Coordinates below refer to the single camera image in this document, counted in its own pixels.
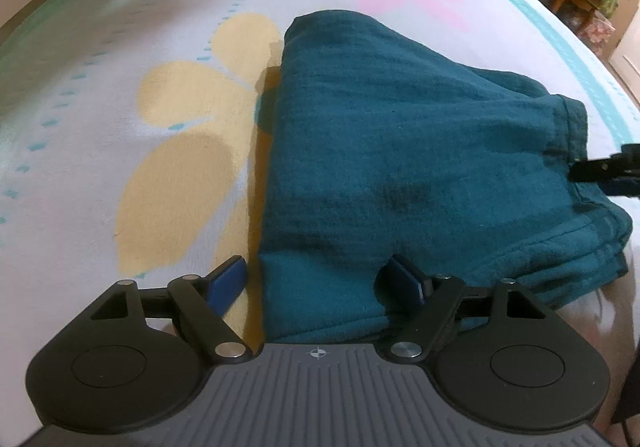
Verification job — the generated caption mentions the teal pants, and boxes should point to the teal pants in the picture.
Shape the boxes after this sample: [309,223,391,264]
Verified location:
[258,10,632,343]

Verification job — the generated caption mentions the wooden side table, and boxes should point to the wooden side table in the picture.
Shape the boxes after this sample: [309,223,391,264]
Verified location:
[550,0,598,35]

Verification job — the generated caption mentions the floral light blue bedsheet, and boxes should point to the floral light blue bedsheet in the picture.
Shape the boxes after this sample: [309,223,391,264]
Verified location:
[1,0,639,446]

